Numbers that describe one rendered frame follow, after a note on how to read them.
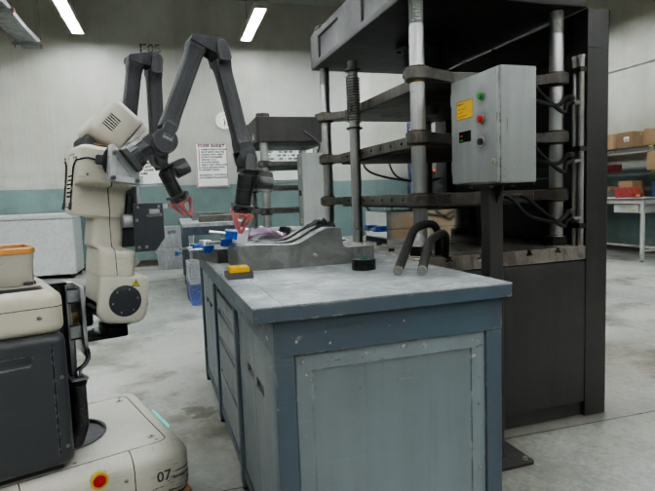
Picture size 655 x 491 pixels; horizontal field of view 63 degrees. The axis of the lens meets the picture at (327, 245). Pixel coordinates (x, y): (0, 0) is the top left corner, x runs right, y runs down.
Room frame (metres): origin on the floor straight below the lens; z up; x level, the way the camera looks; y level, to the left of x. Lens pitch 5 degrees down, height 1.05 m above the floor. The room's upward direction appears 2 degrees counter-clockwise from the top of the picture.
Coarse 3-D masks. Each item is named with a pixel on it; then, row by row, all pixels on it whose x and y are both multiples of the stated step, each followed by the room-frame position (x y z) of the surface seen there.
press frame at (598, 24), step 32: (544, 32) 2.62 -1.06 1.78; (576, 32) 2.42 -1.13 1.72; (608, 32) 2.40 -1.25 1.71; (480, 64) 3.11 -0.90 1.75; (512, 64) 2.84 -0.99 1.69; (544, 64) 2.66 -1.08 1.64; (576, 64) 2.39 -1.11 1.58; (576, 96) 2.39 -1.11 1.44; (448, 128) 3.47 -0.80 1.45; (544, 128) 2.71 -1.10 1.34; (576, 128) 2.39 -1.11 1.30; (576, 192) 2.40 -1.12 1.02; (480, 224) 3.24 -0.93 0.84; (512, 224) 2.95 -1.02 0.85; (544, 224) 2.71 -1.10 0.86; (576, 224) 2.37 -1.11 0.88
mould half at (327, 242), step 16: (256, 240) 2.07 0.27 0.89; (272, 240) 2.09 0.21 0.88; (288, 240) 2.02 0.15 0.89; (304, 240) 1.88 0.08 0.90; (320, 240) 1.90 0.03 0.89; (336, 240) 1.92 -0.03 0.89; (240, 256) 1.81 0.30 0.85; (256, 256) 1.83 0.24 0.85; (272, 256) 1.85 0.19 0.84; (288, 256) 1.86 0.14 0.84; (304, 256) 1.88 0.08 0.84; (320, 256) 1.90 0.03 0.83; (336, 256) 1.92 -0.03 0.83; (352, 256) 1.94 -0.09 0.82; (368, 256) 1.96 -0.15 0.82
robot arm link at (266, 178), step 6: (246, 156) 1.85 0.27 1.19; (252, 156) 1.86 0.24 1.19; (246, 162) 1.84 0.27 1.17; (252, 162) 1.86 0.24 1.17; (246, 168) 1.84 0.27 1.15; (252, 168) 1.86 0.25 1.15; (258, 174) 1.89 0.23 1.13; (264, 174) 1.90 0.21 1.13; (270, 174) 1.91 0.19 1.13; (258, 180) 1.88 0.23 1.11; (264, 180) 1.89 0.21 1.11; (270, 180) 1.90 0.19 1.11; (258, 186) 1.88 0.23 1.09; (264, 186) 1.89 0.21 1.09; (270, 186) 1.90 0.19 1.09
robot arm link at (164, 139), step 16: (192, 48) 1.80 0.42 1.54; (208, 48) 1.82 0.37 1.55; (192, 64) 1.80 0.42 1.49; (176, 80) 1.77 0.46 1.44; (192, 80) 1.79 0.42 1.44; (176, 96) 1.76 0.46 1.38; (176, 112) 1.75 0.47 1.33; (160, 128) 1.76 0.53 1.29; (176, 128) 1.72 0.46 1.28; (160, 144) 1.69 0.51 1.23; (176, 144) 1.72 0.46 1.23
